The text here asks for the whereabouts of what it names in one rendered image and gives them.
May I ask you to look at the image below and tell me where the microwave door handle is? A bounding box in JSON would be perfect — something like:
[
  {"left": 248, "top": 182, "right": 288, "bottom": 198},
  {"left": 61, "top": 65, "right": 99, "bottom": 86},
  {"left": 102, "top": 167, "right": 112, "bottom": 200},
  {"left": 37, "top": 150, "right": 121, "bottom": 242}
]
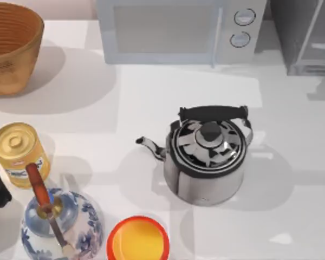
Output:
[{"left": 211, "top": 6, "right": 224, "bottom": 69}]

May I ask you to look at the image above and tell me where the yellow can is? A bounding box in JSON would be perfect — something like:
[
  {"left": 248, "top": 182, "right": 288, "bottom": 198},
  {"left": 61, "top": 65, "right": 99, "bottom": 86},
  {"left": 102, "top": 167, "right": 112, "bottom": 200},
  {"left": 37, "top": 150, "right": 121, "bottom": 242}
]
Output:
[{"left": 0, "top": 122, "right": 51, "bottom": 190}]

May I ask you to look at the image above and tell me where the orange and yellow cup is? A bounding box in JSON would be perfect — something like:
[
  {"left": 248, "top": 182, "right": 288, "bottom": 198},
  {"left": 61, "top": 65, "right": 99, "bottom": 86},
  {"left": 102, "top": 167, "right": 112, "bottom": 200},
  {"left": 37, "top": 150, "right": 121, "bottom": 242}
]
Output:
[{"left": 106, "top": 215, "right": 170, "bottom": 260}]

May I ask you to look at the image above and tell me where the blue and white porcelain teapot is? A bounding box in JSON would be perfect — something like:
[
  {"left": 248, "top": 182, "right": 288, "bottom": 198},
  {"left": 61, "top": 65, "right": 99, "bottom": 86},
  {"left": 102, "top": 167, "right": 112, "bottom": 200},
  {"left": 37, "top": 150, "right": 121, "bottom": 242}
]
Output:
[{"left": 21, "top": 162, "right": 105, "bottom": 260}]

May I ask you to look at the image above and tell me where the pale microwave oven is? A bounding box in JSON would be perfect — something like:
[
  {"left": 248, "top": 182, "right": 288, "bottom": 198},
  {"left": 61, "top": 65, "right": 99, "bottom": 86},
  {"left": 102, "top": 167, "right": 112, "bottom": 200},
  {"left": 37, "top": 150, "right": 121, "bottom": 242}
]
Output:
[{"left": 95, "top": 0, "right": 268, "bottom": 69}]

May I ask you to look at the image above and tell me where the steel kettle with black handle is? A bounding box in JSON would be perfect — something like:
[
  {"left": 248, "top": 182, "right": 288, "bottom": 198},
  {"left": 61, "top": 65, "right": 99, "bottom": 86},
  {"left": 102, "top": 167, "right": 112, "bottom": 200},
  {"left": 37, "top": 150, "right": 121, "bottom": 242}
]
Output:
[{"left": 135, "top": 105, "right": 254, "bottom": 207}]

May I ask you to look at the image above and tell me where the wooden basket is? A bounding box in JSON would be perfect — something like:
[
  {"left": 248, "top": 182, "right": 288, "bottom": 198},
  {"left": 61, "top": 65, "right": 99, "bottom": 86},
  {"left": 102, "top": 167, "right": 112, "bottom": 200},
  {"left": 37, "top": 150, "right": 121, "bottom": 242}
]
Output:
[{"left": 0, "top": 0, "right": 46, "bottom": 97}]

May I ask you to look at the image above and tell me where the microwave knob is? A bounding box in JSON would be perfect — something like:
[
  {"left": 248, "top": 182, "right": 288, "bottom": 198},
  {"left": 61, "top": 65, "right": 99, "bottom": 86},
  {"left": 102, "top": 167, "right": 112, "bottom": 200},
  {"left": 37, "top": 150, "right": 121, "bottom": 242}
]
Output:
[
  {"left": 233, "top": 8, "right": 257, "bottom": 26},
  {"left": 229, "top": 30, "right": 252, "bottom": 49}
]

